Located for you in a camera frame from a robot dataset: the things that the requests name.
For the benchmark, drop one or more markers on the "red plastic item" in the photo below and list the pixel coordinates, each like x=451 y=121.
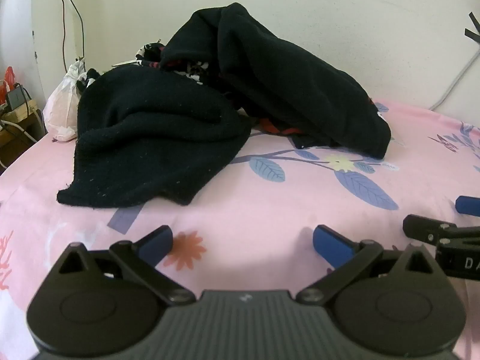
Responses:
x=8 y=78

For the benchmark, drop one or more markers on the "white plastic bag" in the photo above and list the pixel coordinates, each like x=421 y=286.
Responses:
x=62 y=108

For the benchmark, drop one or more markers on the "pink floral bedsheet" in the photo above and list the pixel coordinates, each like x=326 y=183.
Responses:
x=262 y=202

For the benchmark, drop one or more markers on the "black knit cloth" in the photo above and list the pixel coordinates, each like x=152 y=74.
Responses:
x=150 y=135

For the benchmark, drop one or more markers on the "black tape cross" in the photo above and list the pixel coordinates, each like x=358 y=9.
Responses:
x=473 y=32

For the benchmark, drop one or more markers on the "black fleece garment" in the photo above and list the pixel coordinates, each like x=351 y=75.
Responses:
x=285 y=75

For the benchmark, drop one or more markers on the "wooden crate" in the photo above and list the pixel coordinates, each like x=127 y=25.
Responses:
x=20 y=135

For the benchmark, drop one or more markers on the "red black white patterned garment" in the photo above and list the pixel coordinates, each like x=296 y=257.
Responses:
x=193 y=69

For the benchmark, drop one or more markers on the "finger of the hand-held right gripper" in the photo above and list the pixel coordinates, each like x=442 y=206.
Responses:
x=467 y=205
x=423 y=227

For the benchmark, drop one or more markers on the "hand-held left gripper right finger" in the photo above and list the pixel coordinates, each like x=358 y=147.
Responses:
x=330 y=245

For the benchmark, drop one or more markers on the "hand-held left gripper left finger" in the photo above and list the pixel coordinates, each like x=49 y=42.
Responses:
x=155 y=243

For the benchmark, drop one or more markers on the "grey power adapter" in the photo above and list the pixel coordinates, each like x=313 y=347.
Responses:
x=17 y=96

